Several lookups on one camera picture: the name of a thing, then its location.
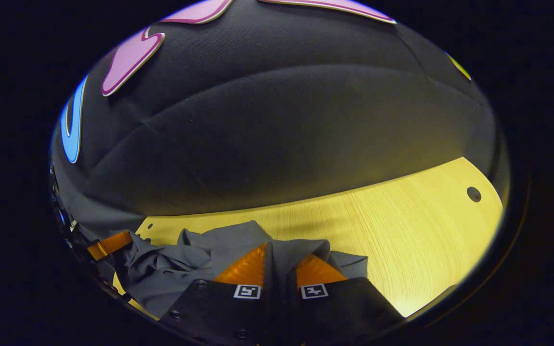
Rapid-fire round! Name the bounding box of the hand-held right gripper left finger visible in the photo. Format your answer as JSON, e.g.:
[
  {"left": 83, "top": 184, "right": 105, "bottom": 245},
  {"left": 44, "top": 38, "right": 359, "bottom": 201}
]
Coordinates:
[{"left": 162, "top": 242, "right": 278, "bottom": 346}]

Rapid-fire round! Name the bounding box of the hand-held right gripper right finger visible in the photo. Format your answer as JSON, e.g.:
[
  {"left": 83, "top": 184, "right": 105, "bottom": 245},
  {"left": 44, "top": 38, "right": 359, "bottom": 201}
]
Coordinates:
[{"left": 286, "top": 252, "right": 405, "bottom": 346}]

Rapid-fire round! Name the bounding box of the grey collared shirt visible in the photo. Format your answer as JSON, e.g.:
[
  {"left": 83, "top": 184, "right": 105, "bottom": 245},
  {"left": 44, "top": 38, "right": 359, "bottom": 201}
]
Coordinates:
[{"left": 113, "top": 220, "right": 369, "bottom": 319}]

